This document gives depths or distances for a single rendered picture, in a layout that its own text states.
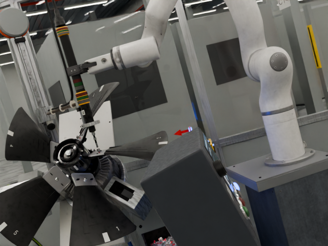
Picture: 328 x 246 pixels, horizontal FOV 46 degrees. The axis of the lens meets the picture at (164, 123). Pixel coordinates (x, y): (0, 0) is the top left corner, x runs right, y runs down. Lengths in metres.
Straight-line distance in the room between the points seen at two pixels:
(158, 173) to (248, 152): 1.59
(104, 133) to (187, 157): 1.22
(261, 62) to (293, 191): 0.45
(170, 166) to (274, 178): 0.82
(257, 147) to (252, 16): 0.90
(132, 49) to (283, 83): 0.54
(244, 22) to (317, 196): 0.66
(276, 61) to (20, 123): 1.01
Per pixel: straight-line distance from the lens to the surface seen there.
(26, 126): 1.64
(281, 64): 1.41
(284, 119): 1.48
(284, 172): 1.39
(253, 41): 1.52
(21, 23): 2.19
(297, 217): 1.45
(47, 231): 2.43
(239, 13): 1.47
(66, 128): 1.89
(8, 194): 1.51
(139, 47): 1.38
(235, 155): 2.16
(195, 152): 0.59
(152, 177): 0.60
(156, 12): 1.41
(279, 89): 1.45
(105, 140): 1.76
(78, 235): 1.31
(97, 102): 1.57
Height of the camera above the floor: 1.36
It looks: 5 degrees down
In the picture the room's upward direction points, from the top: 16 degrees counter-clockwise
